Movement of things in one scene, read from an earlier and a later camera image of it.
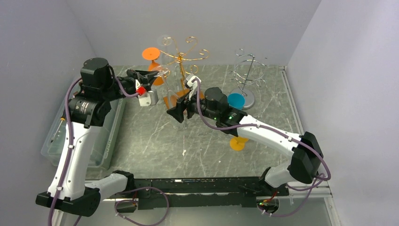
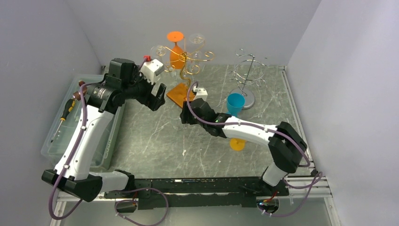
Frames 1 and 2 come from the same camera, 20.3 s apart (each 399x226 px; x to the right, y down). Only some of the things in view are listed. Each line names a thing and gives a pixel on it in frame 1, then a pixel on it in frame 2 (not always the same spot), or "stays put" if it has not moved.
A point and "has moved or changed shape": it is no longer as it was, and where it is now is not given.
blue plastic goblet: x=236 y=100 stays put
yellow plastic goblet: x=237 y=143 stays put
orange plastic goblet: x=153 y=53 → x=177 y=54
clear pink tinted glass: x=163 y=72 → x=157 y=52
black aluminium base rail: x=176 y=193 stays put
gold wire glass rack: x=201 y=96 has moved or changed shape
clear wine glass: x=168 y=50 → x=196 y=63
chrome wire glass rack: x=248 y=69 stays put
